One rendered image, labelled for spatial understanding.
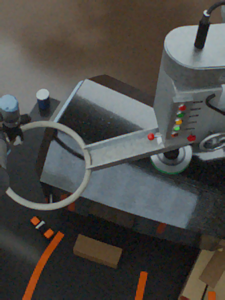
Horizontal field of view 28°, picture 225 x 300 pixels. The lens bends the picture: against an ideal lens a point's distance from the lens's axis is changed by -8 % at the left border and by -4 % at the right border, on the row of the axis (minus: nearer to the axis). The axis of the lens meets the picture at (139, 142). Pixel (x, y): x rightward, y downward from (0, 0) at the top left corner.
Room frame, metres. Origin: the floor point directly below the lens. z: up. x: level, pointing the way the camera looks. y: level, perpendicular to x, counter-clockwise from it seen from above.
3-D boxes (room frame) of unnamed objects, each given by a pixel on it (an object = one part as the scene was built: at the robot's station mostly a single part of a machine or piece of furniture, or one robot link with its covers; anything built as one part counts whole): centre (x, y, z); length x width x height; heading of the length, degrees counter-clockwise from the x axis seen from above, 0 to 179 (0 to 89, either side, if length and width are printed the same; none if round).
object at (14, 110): (1.07, 0.63, 1.20); 0.10 x 0.09 x 0.12; 131
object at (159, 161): (1.14, -0.17, 0.87); 0.21 x 0.21 x 0.01
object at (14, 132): (1.06, 0.64, 1.04); 0.09 x 0.08 x 0.12; 138
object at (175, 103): (1.01, -0.14, 1.40); 0.08 x 0.03 x 0.28; 109
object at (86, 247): (0.77, 0.16, 0.07); 0.30 x 0.12 x 0.12; 80
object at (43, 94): (1.87, 0.77, 0.08); 0.10 x 0.10 x 0.13
